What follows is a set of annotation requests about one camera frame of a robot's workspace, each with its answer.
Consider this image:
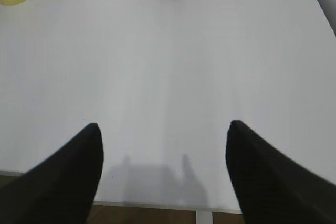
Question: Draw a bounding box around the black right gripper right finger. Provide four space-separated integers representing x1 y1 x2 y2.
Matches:
225 120 335 223

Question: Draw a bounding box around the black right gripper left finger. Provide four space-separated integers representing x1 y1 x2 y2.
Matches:
1 123 104 223

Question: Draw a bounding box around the white table leg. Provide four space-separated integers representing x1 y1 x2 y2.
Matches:
196 210 213 224

